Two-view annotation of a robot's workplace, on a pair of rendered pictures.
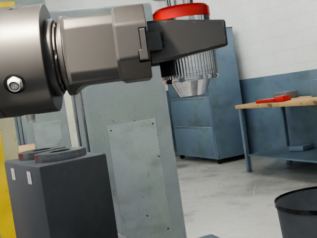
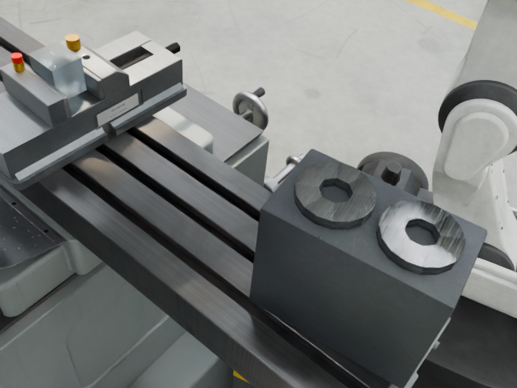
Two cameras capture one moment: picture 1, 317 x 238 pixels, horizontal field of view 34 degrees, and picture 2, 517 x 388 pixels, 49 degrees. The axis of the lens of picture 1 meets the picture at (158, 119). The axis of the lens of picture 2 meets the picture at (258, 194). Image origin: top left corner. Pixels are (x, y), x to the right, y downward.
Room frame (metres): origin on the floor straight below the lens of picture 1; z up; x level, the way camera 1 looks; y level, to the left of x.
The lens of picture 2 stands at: (1.22, -0.12, 1.57)
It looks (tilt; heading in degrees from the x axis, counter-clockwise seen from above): 47 degrees down; 147
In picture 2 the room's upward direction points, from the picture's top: 7 degrees clockwise
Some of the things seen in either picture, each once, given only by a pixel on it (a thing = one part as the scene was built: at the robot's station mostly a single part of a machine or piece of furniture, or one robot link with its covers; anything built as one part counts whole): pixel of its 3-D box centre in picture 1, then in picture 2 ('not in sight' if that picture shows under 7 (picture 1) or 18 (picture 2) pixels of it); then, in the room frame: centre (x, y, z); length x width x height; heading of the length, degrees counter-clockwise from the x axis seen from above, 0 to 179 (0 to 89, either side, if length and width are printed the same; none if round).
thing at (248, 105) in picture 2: not in sight; (241, 118); (0.23, 0.43, 0.63); 0.16 x 0.12 x 0.12; 113
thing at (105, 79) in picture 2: not in sight; (89, 66); (0.43, 0.03, 1.02); 0.12 x 0.06 x 0.04; 21
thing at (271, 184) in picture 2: not in sight; (285, 172); (0.35, 0.51, 0.51); 0.22 x 0.06 x 0.06; 113
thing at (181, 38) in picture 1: (187, 37); not in sight; (0.40, -0.03, 1.24); 0.06 x 0.02 x 0.03; 91
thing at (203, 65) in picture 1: (186, 51); not in sight; (0.43, -0.03, 1.23); 0.05 x 0.05 x 0.05
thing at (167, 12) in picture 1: (181, 14); not in sight; (0.43, -0.03, 1.26); 0.05 x 0.05 x 0.01
